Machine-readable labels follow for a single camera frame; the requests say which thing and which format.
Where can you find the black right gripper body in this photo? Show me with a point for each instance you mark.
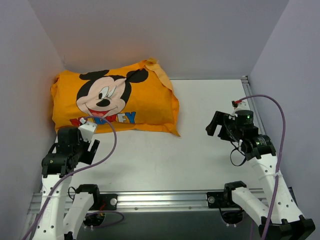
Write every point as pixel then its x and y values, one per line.
pixel 225 125

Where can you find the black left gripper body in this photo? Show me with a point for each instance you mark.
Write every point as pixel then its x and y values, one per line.
pixel 83 150

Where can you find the orange Mickey Mouse pillowcase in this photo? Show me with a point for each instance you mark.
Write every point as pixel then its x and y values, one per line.
pixel 134 97

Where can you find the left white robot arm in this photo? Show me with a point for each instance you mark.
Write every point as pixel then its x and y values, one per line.
pixel 73 145

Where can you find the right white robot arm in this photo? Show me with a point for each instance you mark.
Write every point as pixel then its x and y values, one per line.
pixel 280 218

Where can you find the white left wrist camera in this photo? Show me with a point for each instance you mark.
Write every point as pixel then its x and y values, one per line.
pixel 87 129

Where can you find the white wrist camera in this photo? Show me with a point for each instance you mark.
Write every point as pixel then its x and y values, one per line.
pixel 238 106
pixel 87 129

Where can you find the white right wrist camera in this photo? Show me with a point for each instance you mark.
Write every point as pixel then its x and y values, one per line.
pixel 238 106

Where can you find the aluminium right side rail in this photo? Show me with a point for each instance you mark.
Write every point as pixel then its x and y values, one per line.
pixel 252 104

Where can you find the aluminium rail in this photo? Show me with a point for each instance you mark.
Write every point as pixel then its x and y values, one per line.
pixel 252 104
pixel 162 201

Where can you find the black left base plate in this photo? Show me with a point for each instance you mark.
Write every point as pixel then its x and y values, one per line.
pixel 108 202

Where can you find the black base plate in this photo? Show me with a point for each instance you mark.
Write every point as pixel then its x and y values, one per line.
pixel 108 202
pixel 215 199

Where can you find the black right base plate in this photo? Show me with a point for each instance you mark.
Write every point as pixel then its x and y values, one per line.
pixel 215 199

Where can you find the aluminium front rail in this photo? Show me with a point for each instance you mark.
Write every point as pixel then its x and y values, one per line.
pixel 162 201

